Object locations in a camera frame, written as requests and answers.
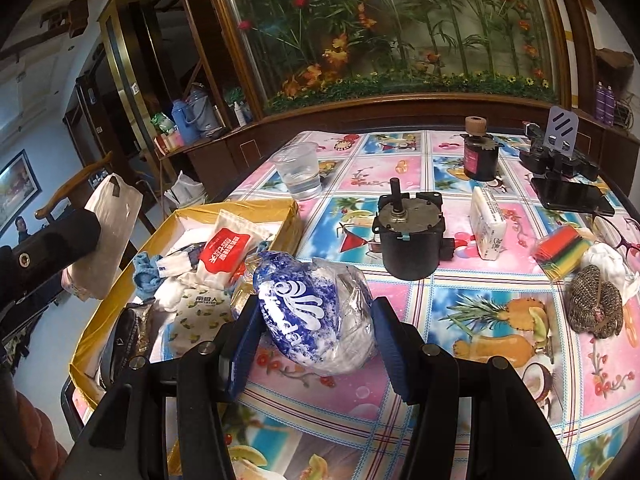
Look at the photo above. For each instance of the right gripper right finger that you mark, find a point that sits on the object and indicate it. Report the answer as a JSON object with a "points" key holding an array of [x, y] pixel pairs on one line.
{"points": [[399, 344]]}

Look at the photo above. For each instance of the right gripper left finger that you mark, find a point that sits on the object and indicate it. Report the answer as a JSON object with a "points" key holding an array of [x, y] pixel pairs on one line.
{"points": [[243, 344]]}

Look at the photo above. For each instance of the lemon print tissue pack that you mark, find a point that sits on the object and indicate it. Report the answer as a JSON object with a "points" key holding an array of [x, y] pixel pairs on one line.
{"points": [[199, 315]]}

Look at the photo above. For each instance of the blue white plastic bag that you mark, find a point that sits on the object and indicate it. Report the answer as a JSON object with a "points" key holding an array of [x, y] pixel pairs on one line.
{"points": [[318, 313]]}

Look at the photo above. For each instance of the red silver wet wipes pouch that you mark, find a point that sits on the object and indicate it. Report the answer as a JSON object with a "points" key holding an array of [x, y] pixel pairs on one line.
{"points": [[234, 237]]}

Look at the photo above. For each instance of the pink white tissue pack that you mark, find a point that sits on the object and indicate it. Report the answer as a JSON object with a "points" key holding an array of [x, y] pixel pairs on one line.
{"points": [[174, 264]]}

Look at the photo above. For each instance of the black gold snack packet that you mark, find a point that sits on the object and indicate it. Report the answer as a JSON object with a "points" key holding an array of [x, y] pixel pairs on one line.
{"points": [[129, 337]]}

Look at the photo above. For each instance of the white small tissue pack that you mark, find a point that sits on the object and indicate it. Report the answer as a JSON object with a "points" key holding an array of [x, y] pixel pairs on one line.
{"points": [[487, 224]]}

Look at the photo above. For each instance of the blue knitted cloth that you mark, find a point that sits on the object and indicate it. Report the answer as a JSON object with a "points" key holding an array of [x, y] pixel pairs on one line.
{"points": [[146, 275]]}

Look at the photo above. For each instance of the framed painting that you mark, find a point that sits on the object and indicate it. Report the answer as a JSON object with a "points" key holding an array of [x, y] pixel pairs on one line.
{"points": [[18, 188]]}

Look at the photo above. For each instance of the black gear motor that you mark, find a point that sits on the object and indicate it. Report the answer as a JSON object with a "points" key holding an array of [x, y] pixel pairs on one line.
{"points": [[412, 233]]}

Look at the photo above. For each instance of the clear plastic cup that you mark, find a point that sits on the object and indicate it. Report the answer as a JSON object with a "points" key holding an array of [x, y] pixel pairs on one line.
{"points": [[298, 168]]}

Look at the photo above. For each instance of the colourful sticks pack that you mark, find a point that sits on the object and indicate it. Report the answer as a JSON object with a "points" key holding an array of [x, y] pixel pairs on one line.
{"points": [[559, 253]]}

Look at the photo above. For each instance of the brown knitted hat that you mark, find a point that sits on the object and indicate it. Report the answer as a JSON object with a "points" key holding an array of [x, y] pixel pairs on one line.
{"points": [[593, 304]]}

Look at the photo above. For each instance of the blue thermos jug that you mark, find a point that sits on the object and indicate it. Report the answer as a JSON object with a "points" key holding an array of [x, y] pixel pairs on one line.
{"points": [[185, 121]]}

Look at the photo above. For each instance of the small dark motor with spool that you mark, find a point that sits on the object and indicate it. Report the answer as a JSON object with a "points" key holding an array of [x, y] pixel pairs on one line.
{"points": [[481, 151]]}

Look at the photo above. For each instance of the white cloth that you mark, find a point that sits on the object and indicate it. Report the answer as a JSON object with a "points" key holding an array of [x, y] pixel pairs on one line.
{"points": [[613, 268]]}

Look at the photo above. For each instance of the black smartphone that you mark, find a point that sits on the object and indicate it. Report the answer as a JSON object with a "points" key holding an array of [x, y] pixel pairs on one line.
{"points": [[560, 195]]}

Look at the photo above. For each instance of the grey thermos jug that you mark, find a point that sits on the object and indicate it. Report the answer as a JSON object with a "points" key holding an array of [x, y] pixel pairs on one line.
{"points": [[203, 111]]}

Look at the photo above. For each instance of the purple eyeglasses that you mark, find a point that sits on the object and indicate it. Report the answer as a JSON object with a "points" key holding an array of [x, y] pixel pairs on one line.
{"points": [[621, 232]]}

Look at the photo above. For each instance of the purple bottles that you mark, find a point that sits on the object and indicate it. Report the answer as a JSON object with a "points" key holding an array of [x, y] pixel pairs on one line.
{"points": [[605, 104]]}

